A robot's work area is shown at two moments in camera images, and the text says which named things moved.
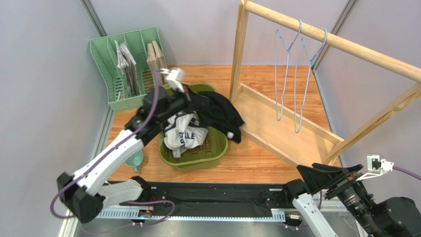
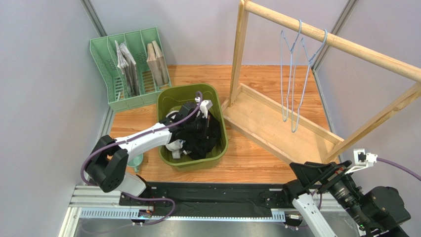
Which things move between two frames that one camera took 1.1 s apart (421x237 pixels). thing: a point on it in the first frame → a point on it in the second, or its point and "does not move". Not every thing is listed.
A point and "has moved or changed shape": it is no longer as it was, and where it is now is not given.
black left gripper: [191, 99] → [206, 127]
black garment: [214, 110] → [200, 136]
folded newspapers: [127, 65] does not move
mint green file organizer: [104, 50] does not move
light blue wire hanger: [277, 32] has moved or changed shape
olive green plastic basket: [209, 156] does not move
